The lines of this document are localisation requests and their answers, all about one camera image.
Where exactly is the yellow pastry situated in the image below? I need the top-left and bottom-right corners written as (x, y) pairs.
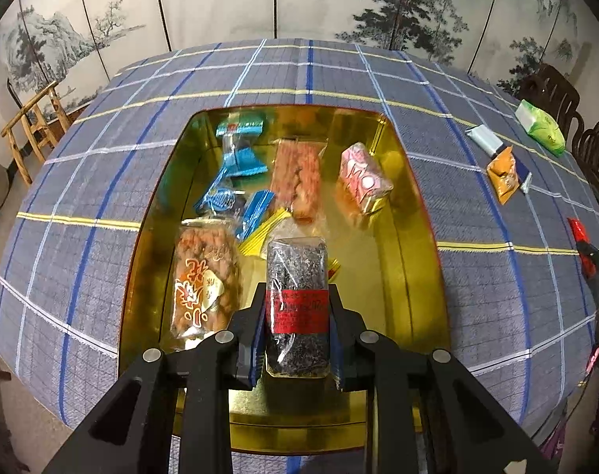
top-left (238, 209), bottom-right (328, 259)

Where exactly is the white and blue packet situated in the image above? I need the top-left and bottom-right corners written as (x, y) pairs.
top-left (466, 124), bottom-right (533, 194)

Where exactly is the blue plaid tablecloth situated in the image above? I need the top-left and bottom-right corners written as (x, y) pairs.
top-left (0, 39), bottom-right (599, 450)

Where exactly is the bamboo chair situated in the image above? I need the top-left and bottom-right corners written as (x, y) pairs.
top-left (0, 81), bottom-right (71, 186)

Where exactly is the gold and maroon tin box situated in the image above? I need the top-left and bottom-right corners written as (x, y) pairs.
top-left (117, 103), bottom-right (453, 456)

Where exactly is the green tissue pack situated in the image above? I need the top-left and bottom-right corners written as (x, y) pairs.
top-left (515, 100), bottom-right (566, 157)

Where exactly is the pink candy block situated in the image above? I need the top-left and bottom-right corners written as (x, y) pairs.
top-left (339, 142), bottom-right (394, 215)

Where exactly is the red snack packet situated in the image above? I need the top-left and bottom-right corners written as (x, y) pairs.
top-left (567, 216), bottom-right (598, 277)

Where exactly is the orange fried twist snack bag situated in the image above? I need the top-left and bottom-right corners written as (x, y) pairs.
top-left (171, 217), bottom-right (242, 340)

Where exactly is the painted folding screen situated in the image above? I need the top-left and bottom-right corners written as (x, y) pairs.
top-left (0, 0), bottom-right (599, 119)

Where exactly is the blue candy wrapper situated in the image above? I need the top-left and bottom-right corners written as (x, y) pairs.
top-left (216, 113), bottom-right (268, 178)
top-left (194, 179), bottom-right (275, 242)

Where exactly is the orange snack pouch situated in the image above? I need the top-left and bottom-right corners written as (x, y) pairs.
top-left (487, 147), bottom-right (520, 205)

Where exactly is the long peanut brittle packet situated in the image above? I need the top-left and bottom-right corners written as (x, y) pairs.
top-left (269, 139), bottom-right (326, 222)

